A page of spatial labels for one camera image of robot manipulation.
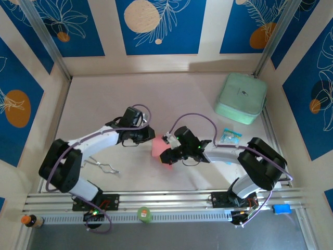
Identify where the pink cloth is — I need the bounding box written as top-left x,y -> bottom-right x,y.
151,135 -> 174,171

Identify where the colourful candy packet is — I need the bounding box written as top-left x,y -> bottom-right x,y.
218,127 -> 243,145

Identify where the mint green zip pouch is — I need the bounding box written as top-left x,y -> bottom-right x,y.
213,72 -> 268,126

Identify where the black controller board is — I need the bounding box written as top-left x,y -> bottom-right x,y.
83,207 -> 105,222
230,209 -> 257,227

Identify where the blue box device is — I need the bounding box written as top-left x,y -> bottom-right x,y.
272,204 -> 291,215

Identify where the brown bottle orange cap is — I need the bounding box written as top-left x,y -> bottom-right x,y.
20,214 -> 44,229

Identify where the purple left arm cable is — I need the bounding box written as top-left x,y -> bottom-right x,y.
45,104 -> 152,234

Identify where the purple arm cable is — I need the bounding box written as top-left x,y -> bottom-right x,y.
45,104 -> 152,234
169,112 -> 294,228

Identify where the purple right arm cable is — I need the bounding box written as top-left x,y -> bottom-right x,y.
169,112 -> 294,228

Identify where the aluminium mounting rail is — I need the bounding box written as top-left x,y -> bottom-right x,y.
22,187 -> 312,213

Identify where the bent metal wire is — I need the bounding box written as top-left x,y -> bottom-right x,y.
83,160 -> 121,174

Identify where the slotted grey cable duct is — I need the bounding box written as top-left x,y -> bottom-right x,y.
39,210 -> 234,224

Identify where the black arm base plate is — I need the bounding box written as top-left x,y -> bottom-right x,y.
211,191 -> 258,209
72,193 -> 120,211

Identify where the aluminium side rail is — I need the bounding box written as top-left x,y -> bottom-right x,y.
261,108 -> 292,188

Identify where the aluminium frame post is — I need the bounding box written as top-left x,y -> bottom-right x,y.
253,0 -> 304,78
18,0 -> 73,80

